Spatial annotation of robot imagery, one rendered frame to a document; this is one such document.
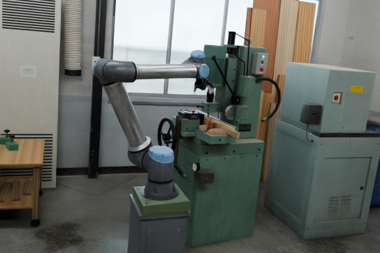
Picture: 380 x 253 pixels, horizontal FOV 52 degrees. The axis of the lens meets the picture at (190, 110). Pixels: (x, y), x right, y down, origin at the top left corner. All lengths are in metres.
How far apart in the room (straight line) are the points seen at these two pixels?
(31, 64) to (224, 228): 2.17
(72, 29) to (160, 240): 2.21
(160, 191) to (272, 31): 2.75
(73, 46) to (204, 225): 2.02
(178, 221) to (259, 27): 2.68
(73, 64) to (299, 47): 2.52
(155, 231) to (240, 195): 1.00
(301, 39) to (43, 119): 2.92
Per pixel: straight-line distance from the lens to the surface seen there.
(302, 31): 4.77
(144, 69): 2.15
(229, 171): 3.01
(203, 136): 2.78
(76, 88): 4.08
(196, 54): 2.56
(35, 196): 3.25
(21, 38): 3.74
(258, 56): 2.99
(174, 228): 2.38
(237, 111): 2.96
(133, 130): 2.33
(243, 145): 3.01
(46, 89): 3.78
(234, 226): 3.25
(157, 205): 2.27
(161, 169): 2.28
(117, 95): 2.23
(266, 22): 4.55
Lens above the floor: 1.57
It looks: 11 degrees down
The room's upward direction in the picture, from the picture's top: 5 degrees clockwise
